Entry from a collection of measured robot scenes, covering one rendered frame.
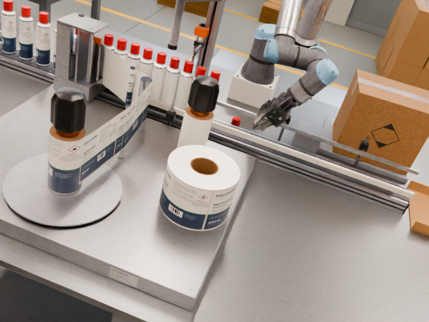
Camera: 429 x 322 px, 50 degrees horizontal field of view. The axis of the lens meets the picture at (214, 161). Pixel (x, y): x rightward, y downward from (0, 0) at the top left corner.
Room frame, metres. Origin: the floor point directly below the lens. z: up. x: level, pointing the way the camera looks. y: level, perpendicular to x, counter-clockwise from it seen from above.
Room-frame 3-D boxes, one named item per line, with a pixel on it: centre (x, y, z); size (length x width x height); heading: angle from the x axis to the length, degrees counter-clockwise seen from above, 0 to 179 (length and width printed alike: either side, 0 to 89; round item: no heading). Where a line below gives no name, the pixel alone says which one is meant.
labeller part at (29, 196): (0.96, 0.38, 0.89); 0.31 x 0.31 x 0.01
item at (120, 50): (1.57, 0.44, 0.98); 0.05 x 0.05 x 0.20
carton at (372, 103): (1.72, -0.60, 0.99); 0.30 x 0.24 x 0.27; 86
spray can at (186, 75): (1.54, 0.18, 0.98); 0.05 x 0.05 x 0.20
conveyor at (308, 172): (1.52, 0.12, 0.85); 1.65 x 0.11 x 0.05; 82
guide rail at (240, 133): (1.45, -0.16, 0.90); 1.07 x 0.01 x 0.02; 82
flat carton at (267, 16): (6.08, -0.42, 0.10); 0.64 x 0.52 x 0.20; 80
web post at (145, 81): (1.36, 0.28, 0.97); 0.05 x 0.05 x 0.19
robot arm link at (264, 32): (1.94, -0.09, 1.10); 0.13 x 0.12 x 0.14; 95
